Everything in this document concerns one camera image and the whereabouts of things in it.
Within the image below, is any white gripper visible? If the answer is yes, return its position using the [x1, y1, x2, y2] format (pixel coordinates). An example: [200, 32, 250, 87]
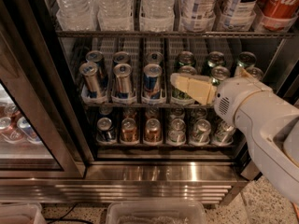
[169, 65, 274, 127]

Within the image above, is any green can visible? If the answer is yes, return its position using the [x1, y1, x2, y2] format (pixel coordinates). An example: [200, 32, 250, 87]
[233, 51, 257, 76]
[246, 66, 263, 80]
[211, 66, 230, 86]
[175, 51, 196, 71]
[170, 65, 197, 100]
[202, 51, 226, 76]

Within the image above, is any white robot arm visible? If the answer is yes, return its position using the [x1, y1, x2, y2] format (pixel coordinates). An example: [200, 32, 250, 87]
[170, 67, 299, 204]

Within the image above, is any blue silver can front right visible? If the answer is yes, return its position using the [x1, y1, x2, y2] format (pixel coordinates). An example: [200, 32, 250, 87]
[143, 63, 163, 99]

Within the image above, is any blue silver can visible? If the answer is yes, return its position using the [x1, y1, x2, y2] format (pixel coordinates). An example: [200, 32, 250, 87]
[112, 51, 131, 66]
[85, 50, 108, 88]
[113, 63, 134, 99]
[79, 62, 104, 98]
[146, 51, 164, 66]
[143, 63, 163, 99]

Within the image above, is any blue silver can back right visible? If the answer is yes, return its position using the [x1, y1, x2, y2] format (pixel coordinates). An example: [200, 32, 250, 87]
[146, 51, 164, 66]

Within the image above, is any copper can lower right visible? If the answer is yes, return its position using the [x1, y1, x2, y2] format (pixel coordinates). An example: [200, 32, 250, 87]
[145, 119, 162, 143]

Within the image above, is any copper can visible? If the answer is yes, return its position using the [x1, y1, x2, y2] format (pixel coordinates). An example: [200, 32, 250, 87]
[145, 119, 162, 143]
[121, 118, 138, 142]

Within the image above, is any blue silver can front middle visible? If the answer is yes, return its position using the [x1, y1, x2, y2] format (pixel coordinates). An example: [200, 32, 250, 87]
[113, 63, 134, 99]

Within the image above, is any blue silver can back middle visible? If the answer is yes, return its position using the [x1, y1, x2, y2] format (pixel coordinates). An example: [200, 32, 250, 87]
[112, 51, 131, 66]

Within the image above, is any copper can lower left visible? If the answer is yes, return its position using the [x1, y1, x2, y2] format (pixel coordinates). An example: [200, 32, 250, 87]
[121, 118, 138, 142]

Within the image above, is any dark blue can lower shelf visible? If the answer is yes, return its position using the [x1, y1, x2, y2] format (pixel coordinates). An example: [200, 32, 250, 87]
[97, 118, 116, 143]

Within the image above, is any blue silver can back left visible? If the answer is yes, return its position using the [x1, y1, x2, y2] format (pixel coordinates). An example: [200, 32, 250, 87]
[85, 50, 108, 88]

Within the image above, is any blue silver can front left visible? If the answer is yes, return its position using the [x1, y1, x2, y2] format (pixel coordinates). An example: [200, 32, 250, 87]
[79, 62, 104, 98]

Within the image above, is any glass fridge door left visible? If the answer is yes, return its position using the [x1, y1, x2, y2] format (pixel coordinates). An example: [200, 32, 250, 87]
[0, 0, 84, 179]

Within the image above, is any labelled water bottle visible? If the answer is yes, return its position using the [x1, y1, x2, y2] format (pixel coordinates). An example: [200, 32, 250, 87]
[221, 0, 257, 31]
[180, 0, 216, 32]

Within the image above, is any red cola bottle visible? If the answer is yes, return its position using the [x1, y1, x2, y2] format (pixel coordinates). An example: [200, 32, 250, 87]
[256, 0, 299, 32]

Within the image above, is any clear water bottle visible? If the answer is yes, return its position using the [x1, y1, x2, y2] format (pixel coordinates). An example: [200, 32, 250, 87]
[56, 0, 95, 31]
[96, 0, 133, 31]
[140, 0, 175, 32]

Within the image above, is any clear water bottle left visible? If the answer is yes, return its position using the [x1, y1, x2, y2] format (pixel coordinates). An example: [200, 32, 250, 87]
[56, 0, 95, 31]

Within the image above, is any clear plastic bin centre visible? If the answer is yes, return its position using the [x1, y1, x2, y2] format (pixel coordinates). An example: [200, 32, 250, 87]
[106, 199, 207, 224]

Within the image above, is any clear plastic bin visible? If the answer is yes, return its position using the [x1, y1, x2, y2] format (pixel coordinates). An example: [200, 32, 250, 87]
[106, 199, 207, 224]
[0, 203, 47, 224]

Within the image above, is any clear plastic bin left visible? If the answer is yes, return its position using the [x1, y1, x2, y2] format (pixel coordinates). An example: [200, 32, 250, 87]
[0, 203, 47, 224]

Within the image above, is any upper wire shelf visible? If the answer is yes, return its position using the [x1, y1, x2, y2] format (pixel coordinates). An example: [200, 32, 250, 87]
[56, 31, 299, 38]

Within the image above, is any wire shelf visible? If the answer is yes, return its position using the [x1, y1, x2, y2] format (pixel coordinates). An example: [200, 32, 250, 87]
[82, 102, 212, 108]
[56, 31, 299, 38]

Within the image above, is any middle wire shelf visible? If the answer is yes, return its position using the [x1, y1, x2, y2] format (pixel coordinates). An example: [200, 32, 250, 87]
[82, 102, 212, 108]

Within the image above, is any black cable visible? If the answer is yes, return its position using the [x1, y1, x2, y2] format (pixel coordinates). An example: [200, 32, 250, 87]
[45, 203, 94, 224]

